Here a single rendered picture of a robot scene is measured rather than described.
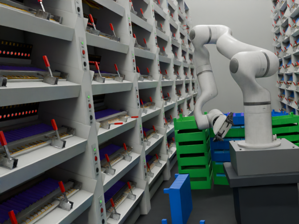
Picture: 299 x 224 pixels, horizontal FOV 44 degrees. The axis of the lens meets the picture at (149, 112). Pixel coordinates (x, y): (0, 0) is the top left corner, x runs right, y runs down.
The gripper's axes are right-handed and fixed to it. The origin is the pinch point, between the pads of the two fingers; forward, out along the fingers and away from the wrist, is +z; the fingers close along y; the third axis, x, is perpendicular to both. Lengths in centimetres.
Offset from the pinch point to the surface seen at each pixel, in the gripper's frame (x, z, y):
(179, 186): 4.2, -0.5, 35.0
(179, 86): 0, -233, 14
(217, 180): -33, -64, 41
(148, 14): 62, -104, -32
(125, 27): 66, -33, -17
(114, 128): 46, 12, 22
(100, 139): 50, 28, 24
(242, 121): -24, -60, -2
